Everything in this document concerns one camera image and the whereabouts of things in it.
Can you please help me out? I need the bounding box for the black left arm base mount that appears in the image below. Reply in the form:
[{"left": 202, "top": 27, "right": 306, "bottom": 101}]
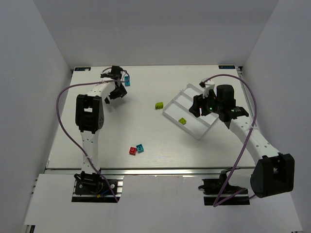
[{"left": 71, "top": 172, "right": 123, "bottom": 203}]

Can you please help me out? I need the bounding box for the blue label sticker right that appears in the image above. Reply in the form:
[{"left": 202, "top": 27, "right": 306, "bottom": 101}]
[{"left": 218, "top": 65, "right": 236, "bottom": 69}]

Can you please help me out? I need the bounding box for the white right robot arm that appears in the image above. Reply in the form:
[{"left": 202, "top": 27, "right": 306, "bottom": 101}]
[{"left": 189, "top": 82, "right": 295, "bottom": 198}]

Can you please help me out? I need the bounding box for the red lego brick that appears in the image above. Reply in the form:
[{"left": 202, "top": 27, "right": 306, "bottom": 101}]
[{"left": 129, "top": 147, "right": 137, "bottom": 155}]

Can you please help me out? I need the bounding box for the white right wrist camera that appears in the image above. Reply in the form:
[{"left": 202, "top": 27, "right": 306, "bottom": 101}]
[{"left": 199, "top": 80, "right": 215, "bottom": 98}]

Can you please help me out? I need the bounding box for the blue label sticker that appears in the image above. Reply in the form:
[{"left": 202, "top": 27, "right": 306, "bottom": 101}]
[
  {"left": 74, "top": 67, "right": 91, "bottom": 71},
  {"left": 218, "top": 65, "right": 236, "bottom": 69}
]

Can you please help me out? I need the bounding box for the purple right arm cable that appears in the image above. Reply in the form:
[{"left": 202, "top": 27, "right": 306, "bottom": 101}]
[{"left": 199, "top": 74, "right": 259, "bottom": 208}]

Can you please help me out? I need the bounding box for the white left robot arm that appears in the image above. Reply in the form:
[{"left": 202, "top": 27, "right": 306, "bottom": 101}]
[{"left": 75, "top": 66, "right": 127, "bottom": 174}]

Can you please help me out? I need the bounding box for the green lego brick sloped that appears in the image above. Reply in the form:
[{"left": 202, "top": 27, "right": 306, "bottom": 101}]
[{"left": 155, "top": 102, "right": 164, "bottom": 110}]

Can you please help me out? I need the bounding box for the cyan lego brick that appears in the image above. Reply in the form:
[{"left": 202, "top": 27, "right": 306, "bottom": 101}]
[
  {"left": 136, "top": 144, "right": 144, "bottom": 153},
  {"left": 124, "top": 76, "right": 131, "bottom": 86}
]

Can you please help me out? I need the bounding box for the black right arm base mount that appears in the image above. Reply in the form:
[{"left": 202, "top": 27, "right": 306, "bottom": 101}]
[{"left": 198, "top": 169, "right": 251, "bottom": 206}]

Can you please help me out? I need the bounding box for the white divided plastic tray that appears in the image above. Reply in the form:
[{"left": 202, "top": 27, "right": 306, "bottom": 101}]
[{"left": 162, "top": 83, "right": 218, "bottom": 140}]

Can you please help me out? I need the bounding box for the blue label sticker left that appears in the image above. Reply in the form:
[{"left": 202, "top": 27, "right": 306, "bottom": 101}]
[{"left": 74, "top": 67, "right": 91, "bottom": 71}]

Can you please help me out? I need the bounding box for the green lego brick square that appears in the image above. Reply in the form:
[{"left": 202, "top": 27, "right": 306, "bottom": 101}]
[{"left": 178, "top": 117, "right": 187, "bottom": 125}]

